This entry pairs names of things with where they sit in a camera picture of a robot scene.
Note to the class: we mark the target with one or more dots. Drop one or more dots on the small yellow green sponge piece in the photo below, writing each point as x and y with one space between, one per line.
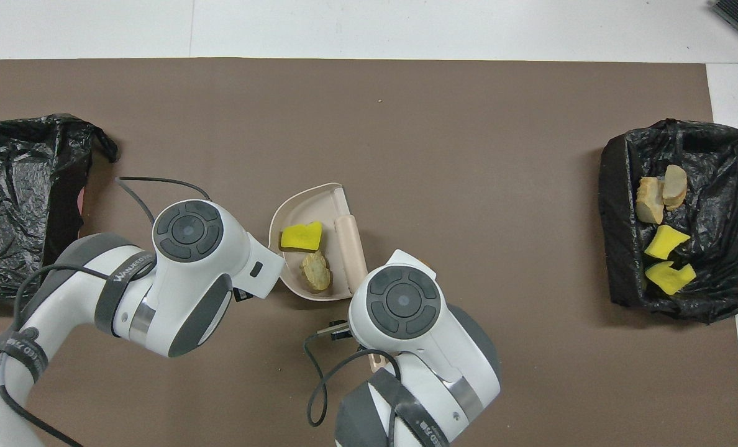
666 242

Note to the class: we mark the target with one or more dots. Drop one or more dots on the beige plastic dustpan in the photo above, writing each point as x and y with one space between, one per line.
304 208

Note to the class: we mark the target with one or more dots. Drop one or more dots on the large yellow green sponge piece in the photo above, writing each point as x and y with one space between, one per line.
670 278

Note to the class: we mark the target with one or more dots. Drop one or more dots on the tan orange foam chunk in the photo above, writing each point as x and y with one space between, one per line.
650 200

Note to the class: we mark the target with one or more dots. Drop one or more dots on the notched yellow green sponge piece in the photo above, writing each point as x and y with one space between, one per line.
300 236

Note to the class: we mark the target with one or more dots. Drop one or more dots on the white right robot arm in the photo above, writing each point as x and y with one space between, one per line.
419 335

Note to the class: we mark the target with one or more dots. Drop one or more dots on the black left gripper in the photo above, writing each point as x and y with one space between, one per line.
241 294

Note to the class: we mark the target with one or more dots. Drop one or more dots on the brown table mat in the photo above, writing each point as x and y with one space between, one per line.
468 186

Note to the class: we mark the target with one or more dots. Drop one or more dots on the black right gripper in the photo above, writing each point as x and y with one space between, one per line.
341 330

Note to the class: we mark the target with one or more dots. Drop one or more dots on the pale tan foam chunk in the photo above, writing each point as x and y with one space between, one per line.
675 185

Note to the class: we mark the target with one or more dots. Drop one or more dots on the pale rounded foam chunk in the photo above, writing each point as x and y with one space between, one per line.
316 273

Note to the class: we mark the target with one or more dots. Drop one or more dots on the black bag lined bin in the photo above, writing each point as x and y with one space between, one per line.
9 186
717 217

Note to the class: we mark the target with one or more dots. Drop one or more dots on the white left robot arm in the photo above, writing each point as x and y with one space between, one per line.
195 273

